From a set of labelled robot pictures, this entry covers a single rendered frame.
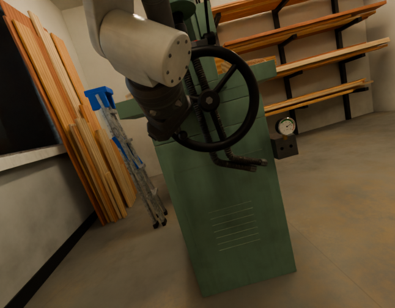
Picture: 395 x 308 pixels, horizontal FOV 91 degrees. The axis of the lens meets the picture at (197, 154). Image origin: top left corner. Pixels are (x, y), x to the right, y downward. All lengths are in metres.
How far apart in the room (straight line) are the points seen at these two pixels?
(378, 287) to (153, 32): 1.08
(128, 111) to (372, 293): 1.11
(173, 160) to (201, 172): 0.12
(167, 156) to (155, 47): 0.55
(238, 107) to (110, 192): 1.64
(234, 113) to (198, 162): 0.23
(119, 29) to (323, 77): 3.98
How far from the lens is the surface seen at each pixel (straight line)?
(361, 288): 1.08
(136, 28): 0.27
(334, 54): 3.70
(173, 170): 0.76
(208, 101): 0.54
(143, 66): 0.26
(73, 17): 3.85
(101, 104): 1.59
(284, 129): 0.76
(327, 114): 4.18
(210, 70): 0.66
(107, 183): 2.10
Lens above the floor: 0.78
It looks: 11 degrees down
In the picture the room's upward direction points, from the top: 16 degrees counter-clockwise
